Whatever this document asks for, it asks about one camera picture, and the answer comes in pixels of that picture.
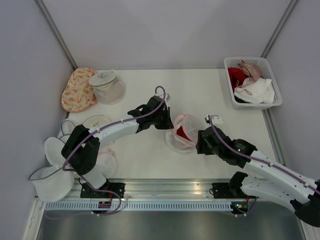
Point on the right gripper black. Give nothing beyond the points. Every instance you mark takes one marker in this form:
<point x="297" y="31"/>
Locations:
<point x="200" y="145"/>

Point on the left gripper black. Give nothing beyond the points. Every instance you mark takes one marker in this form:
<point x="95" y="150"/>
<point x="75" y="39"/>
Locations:
<point x="168" y="124"/>

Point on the pink-trimmed mesh laundry bag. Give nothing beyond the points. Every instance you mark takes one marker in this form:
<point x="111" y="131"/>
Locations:
<point x="192" y="124"/>

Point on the red and white bra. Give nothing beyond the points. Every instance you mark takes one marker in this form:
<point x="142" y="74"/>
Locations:
<point x="183" y="133"/>

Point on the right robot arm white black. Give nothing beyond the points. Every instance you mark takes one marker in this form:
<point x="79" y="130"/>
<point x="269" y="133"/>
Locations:
<point x="262" y="176"/>

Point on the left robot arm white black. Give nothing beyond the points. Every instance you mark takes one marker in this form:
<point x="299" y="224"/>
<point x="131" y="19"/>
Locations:
<point x="83" y="145"/>

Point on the beige mesh bag upper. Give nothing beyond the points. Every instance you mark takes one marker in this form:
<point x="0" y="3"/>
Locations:
<point x="107" y="87"/>

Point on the beige glasses-print mesh bag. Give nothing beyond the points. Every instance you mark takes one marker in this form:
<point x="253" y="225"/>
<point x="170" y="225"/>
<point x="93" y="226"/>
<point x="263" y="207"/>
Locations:
<point x="96" y="121"/>

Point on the red bra in basket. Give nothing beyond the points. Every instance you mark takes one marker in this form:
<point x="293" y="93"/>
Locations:
<point x="237" y="77"/>

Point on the white bra in basket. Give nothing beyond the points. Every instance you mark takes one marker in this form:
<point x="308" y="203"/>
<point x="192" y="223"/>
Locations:
<point x="255" y="92"/>

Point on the beige pink bra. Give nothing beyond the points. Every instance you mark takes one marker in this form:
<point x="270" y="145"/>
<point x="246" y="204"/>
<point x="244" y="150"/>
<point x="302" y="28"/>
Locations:
<point x="251" y="70"/>

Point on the floral peach laundry bag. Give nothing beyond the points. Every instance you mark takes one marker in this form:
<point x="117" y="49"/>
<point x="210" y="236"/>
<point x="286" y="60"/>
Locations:
<point x="78" y="94"/>

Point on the grey-trimmed white mesh bag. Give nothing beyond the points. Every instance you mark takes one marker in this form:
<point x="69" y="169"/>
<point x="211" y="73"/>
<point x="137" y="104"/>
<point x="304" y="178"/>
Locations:
<point x="52" y="183"/>

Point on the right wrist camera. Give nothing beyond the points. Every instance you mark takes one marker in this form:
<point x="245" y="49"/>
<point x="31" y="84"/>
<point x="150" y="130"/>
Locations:
<point x="214" y="119"/>

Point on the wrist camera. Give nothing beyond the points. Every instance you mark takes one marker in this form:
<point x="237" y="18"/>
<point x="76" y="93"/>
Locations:
<point x="214" y="119"/>
<point x="166" y="97"/>

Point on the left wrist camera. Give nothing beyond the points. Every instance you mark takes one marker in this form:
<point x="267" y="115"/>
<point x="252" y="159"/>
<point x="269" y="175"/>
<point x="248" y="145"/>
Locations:
<point x="166" y="97"/>

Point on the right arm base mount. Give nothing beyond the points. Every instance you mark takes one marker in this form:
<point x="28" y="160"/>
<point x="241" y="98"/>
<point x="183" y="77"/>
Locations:
<point x="222" y="190"/>

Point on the aluminium rail with cable duct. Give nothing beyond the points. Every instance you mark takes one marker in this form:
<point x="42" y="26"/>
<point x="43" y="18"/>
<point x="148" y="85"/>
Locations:
<point x="153" y="195"/>

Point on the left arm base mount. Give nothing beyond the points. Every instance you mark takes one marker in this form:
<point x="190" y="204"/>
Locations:
<point x="88" y="192"/>

